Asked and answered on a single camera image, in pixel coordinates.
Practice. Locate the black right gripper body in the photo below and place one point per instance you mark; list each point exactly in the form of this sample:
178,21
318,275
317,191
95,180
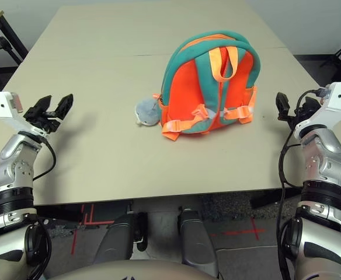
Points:
303,111

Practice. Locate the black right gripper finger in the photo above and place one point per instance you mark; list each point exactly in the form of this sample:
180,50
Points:
283,105

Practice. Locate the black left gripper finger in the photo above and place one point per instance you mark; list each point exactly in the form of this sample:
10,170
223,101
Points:
42,104
64,106

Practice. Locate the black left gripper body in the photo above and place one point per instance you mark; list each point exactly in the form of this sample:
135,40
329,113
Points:
46,122

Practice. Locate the orange and teal backpack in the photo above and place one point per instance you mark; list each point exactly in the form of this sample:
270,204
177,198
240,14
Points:
205,87

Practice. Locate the grey plush zipper pendant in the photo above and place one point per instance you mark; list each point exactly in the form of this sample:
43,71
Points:
147,112

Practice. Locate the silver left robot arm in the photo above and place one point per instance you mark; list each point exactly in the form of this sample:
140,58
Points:
13,169

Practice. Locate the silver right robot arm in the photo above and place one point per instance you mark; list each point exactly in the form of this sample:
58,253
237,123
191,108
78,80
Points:
325,151

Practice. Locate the black clamp knob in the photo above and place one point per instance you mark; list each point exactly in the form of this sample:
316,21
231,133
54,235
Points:
0,43

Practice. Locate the black framed side table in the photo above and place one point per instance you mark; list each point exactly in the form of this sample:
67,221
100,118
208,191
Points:
10,35

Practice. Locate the black table leg base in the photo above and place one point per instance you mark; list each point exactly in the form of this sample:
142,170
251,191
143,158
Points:
267,199

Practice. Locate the grey robot left leg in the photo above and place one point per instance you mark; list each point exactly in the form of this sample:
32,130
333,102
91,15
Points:
118,236

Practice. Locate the grey robot leg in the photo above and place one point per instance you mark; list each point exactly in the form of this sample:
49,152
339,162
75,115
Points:
198,242
118,236

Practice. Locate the grey robot right leg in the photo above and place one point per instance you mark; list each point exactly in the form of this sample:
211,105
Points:
198,242

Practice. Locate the beige robot torso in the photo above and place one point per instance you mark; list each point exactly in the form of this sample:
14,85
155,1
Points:
129,271

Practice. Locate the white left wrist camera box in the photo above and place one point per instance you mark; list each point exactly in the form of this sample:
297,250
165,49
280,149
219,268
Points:
1,106

